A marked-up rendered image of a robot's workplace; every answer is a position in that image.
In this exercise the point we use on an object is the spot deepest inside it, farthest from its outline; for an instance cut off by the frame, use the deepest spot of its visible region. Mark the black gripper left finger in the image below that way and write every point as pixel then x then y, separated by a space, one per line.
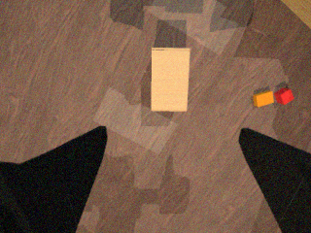
pixel 48 193

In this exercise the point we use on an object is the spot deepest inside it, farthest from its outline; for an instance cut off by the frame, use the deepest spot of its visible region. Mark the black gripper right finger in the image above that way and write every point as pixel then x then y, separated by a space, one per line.
pixel 283 174

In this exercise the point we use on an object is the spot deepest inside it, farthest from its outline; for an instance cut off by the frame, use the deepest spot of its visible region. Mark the red block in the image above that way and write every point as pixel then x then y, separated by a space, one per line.
pixel 283 96

